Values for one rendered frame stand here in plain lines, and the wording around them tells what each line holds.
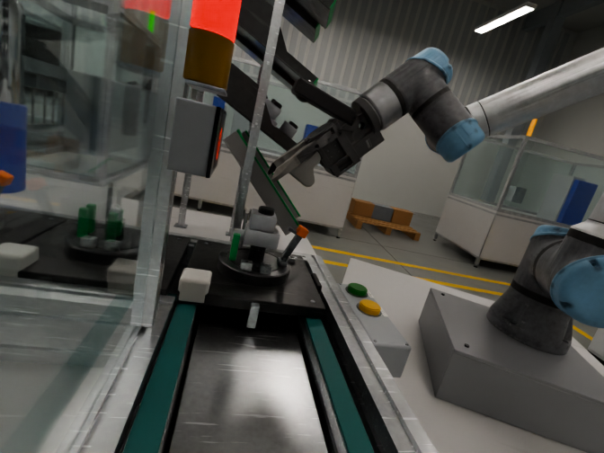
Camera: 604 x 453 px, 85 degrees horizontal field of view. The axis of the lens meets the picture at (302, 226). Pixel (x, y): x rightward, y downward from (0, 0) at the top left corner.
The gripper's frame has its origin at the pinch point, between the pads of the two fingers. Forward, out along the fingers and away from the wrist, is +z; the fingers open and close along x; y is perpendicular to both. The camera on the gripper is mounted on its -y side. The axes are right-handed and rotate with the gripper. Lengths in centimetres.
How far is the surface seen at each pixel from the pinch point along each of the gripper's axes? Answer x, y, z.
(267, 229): -2.3, 7.8, 6.9
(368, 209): 506, 243, -99
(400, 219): 501, 295, -139
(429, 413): -21.7, 43.1, 2.1
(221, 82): -20.5, -13.9, -1.3
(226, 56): -20.4, -15.6, -3.4
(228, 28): -20.7, -17.5, -5.1
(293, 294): -8.3, 18.4, 9.5
